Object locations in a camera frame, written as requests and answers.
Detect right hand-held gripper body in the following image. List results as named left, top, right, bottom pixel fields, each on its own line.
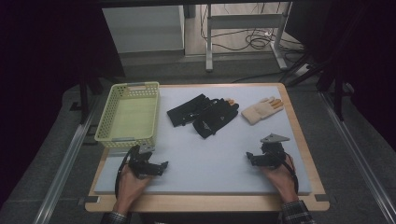
left=260, top=133, right=290, bottom=170

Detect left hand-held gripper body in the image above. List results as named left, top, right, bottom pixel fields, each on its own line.
left=127, top=144, right=157, bottom=180

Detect beige knitted glove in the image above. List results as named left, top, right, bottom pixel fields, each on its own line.
left=240, top=96, right=285, bottom=126

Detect yellow-green perforated plastic basket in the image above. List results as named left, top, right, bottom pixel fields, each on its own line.
left=93, top=81, right=161, bottom=149

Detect person's left hand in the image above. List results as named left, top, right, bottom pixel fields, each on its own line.
left=114, top=163, right=154, bottom=208

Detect person's right hand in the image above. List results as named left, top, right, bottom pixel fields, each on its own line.
left=261, top=154, right=300, bottom=204

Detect light grey foam mat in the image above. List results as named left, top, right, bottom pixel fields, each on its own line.
left=93, top=85, right=312, bottom=195

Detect black glove with orange fingertips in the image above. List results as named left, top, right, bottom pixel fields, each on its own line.
left=191, top=97, right=240, bottom=140

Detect wooden table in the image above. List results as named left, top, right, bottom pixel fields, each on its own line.
left=84, top=82, right=331, bottom=213

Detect flat black glove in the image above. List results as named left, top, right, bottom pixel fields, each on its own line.
left=166, top=93, right=216, bottom=128

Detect black metal stand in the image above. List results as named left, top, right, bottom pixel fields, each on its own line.
left=279, top=50, right=358, bottom=123
left=78, top=73, right=106, bottom=125

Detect dark curtain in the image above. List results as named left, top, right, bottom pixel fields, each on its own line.
left=0, top=0, right=126, bottom=206
left=285, top=0, right=396, bottom=152

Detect white cabinet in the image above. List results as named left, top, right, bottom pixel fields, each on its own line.
left=101, top=5, right=187, bottom=54

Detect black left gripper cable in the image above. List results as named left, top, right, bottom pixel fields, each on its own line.
left=114, top=145, right=140, bottom=200

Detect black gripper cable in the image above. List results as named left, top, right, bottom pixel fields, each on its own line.
left=114, top=145, right=140, bottom=200
left=273, top=148, right=301, bottom=194

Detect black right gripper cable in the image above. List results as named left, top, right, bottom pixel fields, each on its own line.
left=273, top=148, right=301, bottom=194

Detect aluminium floor rail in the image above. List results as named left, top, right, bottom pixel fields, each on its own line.
left=32, top=95, right=105, bottom=224
left=318, top=91, right=396, bottom=224

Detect black floor cables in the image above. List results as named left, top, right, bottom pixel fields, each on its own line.
left=200, top=2, right=305, bottom=53

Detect white metal desk frame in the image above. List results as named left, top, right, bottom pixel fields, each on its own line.
left=205, top=2, right=294, bottom=74

